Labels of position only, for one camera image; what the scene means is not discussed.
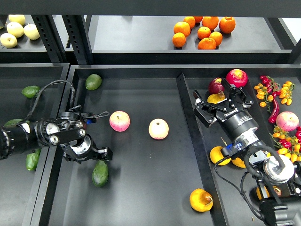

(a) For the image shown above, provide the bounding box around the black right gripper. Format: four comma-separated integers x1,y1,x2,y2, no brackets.
193,78,258,140

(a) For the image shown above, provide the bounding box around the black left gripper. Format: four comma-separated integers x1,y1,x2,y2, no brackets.
60,135,113,164

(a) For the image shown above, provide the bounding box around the dark green avocado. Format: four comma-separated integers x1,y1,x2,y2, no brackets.
92,161,109,187

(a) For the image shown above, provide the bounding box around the yellow pear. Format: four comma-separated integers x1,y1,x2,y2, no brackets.
255,186,282,201
209,146,231,166
231,157,246,169
207,91,225,104
190,188,213,212

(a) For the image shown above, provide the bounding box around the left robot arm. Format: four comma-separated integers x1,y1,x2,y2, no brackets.
0,80,113,163

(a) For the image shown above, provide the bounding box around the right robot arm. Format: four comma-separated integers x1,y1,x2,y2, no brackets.
193,79,301,226

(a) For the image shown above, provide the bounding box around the yellow pear under gripper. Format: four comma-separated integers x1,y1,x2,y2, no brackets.
209,146,231,166

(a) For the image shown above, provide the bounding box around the light green round avocado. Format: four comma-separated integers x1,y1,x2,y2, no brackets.
85,74,102,90

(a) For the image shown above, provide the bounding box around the green avocado lower left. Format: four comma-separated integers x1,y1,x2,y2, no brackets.
25,148,41,171

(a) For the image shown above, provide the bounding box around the dark avocado left top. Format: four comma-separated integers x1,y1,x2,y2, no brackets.
3,119,30,127

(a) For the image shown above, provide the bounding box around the green avocado upper left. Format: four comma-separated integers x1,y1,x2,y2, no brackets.
21,85,41,98

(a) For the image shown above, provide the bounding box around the dark red apple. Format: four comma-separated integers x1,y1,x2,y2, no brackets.
208,77,224,95

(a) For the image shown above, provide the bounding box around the bright red apple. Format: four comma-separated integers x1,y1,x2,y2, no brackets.
226,69,248,88

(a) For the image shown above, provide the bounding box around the pink red apple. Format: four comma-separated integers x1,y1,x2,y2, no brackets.
109,111,130,132

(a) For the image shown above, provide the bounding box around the upper cherry tomato bunch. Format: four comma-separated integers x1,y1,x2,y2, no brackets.
253,75,295,113

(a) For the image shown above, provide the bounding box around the cherry tomato bunch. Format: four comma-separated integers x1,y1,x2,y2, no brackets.
270,126,301,163
253,75,295,113

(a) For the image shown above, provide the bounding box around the red chili pepper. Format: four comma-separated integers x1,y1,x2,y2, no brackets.
268,99,280,123

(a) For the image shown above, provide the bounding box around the pale pink apple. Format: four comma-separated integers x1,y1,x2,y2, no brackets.
148,118,169,140

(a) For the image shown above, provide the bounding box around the orange front centre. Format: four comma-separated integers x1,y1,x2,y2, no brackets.
198,38,216,50

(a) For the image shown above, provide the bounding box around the orange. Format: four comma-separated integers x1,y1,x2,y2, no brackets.
202,16,219,31
209,32,223,47
219,16,236,34
197,26,211,40
174,21,190,37
172,32,186,48
198,38,216,50

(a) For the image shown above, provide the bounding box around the black centre tray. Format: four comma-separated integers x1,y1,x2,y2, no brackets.
28,64,301,226

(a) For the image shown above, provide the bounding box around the black tray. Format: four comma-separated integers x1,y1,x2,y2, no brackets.
28,64,301,226
0,63,69,226

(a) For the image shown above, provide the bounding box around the orange right of middle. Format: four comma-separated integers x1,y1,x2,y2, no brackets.
209,32,223,47

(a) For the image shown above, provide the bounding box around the pink apple right side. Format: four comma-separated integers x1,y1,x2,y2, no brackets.
276,111,299,132

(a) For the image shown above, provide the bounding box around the orange far left bottom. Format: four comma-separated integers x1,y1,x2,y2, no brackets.
172,32,186,48

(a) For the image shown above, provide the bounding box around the orange top right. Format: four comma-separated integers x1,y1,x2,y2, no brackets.
219,16,236,34

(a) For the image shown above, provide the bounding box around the orange top centre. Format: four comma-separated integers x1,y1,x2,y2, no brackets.
202,16,219,31

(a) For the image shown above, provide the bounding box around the lower cherry tomato bunch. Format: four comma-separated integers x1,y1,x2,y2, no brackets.
270,126,301,163

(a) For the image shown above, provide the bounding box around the orange left upper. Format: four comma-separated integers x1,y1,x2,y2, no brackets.
174,21,190,37

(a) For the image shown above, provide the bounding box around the orange top left partly hidden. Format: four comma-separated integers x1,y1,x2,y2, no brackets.
183,16,196,29

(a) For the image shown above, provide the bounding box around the black left tray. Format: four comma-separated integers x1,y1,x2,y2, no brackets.
0,63,69,226

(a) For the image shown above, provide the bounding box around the black upper shelf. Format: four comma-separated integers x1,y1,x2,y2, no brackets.
0,15,301,65

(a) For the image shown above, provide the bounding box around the black tray divider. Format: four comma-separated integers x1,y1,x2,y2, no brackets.
176,73,229,226

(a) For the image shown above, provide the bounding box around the pale yellow apple right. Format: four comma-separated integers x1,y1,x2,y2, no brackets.
24,24,40,40

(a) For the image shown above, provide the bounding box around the pale yellow apple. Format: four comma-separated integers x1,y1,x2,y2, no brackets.
24,24,40,40
8,14,26,26
0,33,17,48
7,22,24,38

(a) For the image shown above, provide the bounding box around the pale yellow apple front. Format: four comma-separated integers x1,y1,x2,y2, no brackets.
0,33,17,48

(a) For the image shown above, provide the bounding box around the pale yellow apple middle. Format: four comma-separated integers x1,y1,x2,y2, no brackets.
7,22,24,38

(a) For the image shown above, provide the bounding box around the pale yellow apple top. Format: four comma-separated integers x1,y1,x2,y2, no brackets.
8,14,26,26

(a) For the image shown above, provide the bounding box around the black perforated shelf post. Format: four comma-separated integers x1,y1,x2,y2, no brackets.
62,15,94,65

